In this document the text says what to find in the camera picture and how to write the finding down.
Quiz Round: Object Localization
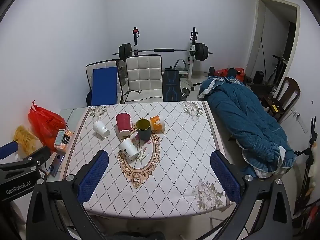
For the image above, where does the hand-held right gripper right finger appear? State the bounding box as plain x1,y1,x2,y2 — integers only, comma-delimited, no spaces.
210,151,293,240

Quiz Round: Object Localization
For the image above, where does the small white paper cup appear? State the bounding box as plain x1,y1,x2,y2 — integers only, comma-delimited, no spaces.
93,120,110,138

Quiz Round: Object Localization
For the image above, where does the black barbell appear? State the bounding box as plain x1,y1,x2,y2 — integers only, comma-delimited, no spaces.
112,43,213,62

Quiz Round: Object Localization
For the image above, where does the white wall socket strip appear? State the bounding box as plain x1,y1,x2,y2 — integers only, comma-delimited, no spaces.
292,108,310,134

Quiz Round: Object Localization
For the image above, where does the yellow plastic bag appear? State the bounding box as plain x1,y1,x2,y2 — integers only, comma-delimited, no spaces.
13,125,38,156

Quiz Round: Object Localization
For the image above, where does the black blue bench pad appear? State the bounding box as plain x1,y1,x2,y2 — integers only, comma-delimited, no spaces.
162,67,181,102

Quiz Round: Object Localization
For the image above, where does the red cup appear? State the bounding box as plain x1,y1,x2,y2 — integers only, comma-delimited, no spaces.
116,113,132,135

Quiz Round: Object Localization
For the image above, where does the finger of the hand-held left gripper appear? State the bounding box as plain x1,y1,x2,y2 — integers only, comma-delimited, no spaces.
0,141,20,160
0,146,52,173

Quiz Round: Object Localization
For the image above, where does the teal quilt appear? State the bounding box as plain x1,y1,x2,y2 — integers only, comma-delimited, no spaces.
198,76,297,180

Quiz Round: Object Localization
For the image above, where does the orange patterned cup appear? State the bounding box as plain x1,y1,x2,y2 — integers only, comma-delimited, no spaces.
150,115,166,131

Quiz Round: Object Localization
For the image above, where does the white table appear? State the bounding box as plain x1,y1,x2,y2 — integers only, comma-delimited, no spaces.
46,101,238,240

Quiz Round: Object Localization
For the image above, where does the black tripod stand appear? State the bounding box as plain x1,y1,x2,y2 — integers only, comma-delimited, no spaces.
293,116,320,219

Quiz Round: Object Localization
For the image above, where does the red plastic bag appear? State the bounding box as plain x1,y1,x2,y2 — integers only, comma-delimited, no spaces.
27,101,67,153

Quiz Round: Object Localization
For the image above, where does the dark green cup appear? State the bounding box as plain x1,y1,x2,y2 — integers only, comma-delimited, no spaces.
136,119,151,140

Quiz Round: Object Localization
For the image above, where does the red orange bag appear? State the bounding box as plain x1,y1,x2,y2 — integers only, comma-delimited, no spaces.
213,67,246,81

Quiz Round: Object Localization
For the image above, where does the white barbell rack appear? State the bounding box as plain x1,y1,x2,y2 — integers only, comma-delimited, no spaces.
131,26,201,92

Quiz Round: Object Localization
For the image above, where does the floral diamond pattern tablecloth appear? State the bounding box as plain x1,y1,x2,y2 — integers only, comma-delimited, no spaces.
62,101,232,217

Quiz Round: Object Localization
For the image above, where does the large white paper cup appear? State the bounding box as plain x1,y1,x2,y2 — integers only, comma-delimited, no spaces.
118,138,140,160

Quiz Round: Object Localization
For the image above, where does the dark wooden chair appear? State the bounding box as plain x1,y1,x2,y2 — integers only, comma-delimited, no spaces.
259,76,301,123

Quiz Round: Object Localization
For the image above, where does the white padded chair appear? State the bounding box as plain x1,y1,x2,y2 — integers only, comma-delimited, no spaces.
85,59,123,105
123,54,163,103

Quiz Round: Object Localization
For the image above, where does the white door frame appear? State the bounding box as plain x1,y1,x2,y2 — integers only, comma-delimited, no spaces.
246,0,301,87

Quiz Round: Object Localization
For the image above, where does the blue board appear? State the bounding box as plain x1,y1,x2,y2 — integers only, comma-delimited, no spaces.
91,67,119,106

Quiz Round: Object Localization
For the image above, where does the metal dumbbell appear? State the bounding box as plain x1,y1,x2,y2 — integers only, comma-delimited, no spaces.
181,87,192,102

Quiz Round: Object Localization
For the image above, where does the grey handle attachment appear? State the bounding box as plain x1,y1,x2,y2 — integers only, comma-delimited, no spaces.
173,58,187,72

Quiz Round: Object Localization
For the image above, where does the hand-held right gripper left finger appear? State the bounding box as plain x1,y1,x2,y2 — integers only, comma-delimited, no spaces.
26,150,109,240

